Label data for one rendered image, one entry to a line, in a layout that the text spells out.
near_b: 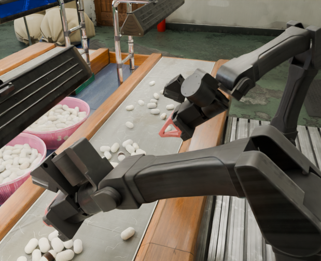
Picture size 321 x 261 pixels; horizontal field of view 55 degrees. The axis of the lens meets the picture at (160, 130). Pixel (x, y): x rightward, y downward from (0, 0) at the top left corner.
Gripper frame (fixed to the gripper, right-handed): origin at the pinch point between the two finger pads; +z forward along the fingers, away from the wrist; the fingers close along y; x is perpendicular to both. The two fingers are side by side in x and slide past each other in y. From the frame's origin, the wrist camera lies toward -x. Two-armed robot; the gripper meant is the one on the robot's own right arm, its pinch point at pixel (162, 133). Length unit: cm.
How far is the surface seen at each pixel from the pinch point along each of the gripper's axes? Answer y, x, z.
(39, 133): -2.7, -20.5, 39.0
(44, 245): 34.3, -2.8, 18.6
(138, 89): -49, -7, 26
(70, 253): 34.5, 1.3, 14.0
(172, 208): 17.3, 12.0, 0.3
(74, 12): -272, -98, 161
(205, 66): -87, 8, 8
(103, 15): -437, -98, 218
